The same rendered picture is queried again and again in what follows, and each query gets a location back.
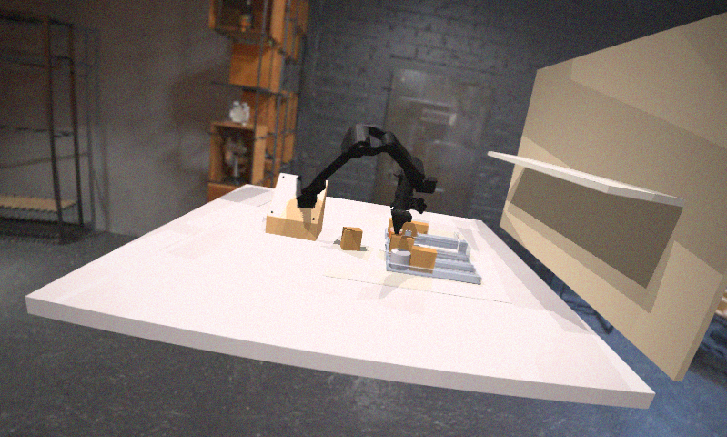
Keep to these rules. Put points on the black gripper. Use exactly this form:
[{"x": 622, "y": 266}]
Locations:
[{"x": 400, "y": 213}]

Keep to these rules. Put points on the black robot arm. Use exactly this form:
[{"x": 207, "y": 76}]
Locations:
[{"x": 356, "y": 143}]

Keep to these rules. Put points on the grey cylinder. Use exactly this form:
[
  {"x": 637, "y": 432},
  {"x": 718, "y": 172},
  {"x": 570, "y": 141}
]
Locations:
[{"x": 400, "y": 256}]

